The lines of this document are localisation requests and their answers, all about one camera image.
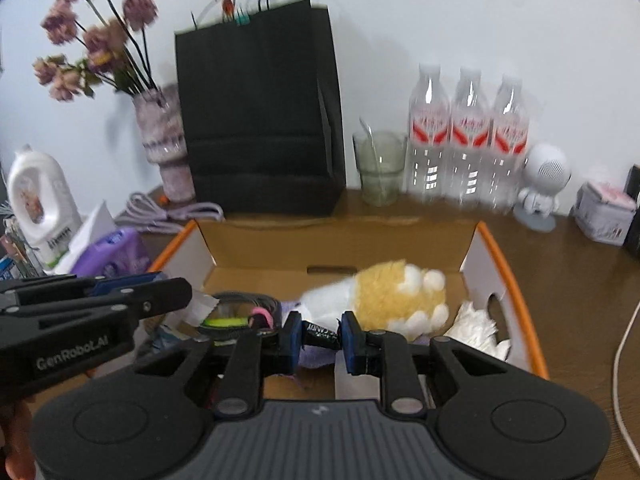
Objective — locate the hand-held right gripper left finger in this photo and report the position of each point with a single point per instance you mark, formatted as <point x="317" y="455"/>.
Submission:
<point x="292" y="342"/>

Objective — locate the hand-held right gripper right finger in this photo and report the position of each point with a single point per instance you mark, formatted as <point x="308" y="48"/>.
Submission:
<point x="352" y="347"/>

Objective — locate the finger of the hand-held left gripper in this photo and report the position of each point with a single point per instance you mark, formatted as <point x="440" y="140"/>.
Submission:
<point x="165" y="297"/>
<point x="125" y="282"/>

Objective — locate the purple knitted pouch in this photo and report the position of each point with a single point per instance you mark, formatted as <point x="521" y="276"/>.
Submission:
<point x="317" y="357"/>

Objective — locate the black candy packet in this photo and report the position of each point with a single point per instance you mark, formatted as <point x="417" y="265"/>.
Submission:
<point x="322" y="335"/>

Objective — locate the translucent plastic storage box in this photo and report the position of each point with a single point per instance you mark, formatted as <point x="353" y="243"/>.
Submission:
<point x="370" y="387"/>

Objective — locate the yellow white plush toy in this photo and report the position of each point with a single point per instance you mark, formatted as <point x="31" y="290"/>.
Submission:
<point x="395" y="295"/>

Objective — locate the red cardboard box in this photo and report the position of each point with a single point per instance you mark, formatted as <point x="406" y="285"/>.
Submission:
<point x="325" y="245"/>

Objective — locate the white tissue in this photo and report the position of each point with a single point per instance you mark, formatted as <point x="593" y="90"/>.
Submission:
<point x="475" y="327"/>

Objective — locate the person's left hand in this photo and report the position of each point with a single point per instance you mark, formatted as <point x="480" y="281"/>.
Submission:
<point x="17" y="440"/>

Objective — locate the purple tissue pack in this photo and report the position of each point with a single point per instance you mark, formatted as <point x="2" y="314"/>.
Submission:
<point x="115" y="252"/>

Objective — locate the white paper scrap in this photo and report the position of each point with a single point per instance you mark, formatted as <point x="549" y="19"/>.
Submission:
<point x="200" y="310"/>

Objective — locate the clear desk organizer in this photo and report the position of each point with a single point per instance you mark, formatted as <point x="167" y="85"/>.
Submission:
<point x="17" y="250"/>

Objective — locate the white detergent jug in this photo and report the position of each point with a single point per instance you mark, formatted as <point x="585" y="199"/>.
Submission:
<point x="42" y="205"/>

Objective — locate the mottled purple vase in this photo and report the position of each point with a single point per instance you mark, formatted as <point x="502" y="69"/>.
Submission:
<point x="165" y="145"/>

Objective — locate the glass cup with spoon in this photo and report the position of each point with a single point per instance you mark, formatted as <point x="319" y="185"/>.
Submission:
<point x="380" y="170"/>

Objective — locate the black paper bag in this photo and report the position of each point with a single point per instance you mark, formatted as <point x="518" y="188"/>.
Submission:
<point x="255" y="110"/>

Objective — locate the dried flower bouquet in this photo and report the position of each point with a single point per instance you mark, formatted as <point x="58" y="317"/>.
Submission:
<point x="100" y="35"/>

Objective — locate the white robot speaker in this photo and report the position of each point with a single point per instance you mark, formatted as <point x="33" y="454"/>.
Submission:
<point x="547" y="175"/>

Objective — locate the grey tin box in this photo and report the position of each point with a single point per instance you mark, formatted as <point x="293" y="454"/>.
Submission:
<point x="602" y="220"/>

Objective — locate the pink case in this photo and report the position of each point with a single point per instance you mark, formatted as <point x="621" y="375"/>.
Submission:
<point x="612" y="191"/>

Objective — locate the black upright box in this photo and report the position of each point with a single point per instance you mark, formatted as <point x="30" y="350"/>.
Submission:
<point x="634" y="210"/>

